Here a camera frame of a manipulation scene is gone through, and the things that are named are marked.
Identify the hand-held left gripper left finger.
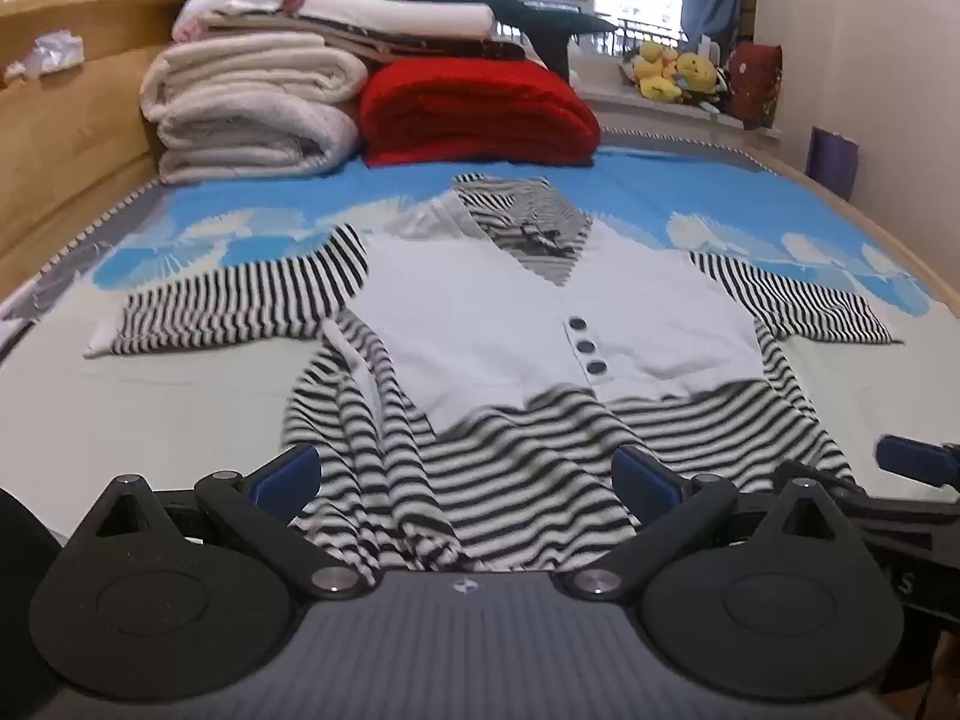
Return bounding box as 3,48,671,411
71,444,365,602

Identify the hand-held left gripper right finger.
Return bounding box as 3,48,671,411
559,446,871,602

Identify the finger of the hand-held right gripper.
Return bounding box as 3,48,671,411
876,433,960,490

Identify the black white striped shirt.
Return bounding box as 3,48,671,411
84,174,905,571

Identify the blue and cream printed bedsheet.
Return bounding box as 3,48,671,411
0,124,960,541

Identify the purple box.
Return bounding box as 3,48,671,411
809,127,858,200

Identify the folded cream blanket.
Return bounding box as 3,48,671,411
141,32,370,183

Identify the folded red blanket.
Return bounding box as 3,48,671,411
358,58,603,168

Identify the yellow plush toy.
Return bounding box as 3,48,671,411
631,40,685,104
675,52,722,96

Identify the red bag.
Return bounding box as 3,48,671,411
726,43,783,130

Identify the dark patterned folded cloth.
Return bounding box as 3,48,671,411
330,21,527,66

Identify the folded white sheet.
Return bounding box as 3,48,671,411
298,0,496,42

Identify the crumpled clear plastic bag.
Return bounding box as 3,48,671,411
4,30,86,83

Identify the wooden bed frame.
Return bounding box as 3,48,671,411
0,0,960,305

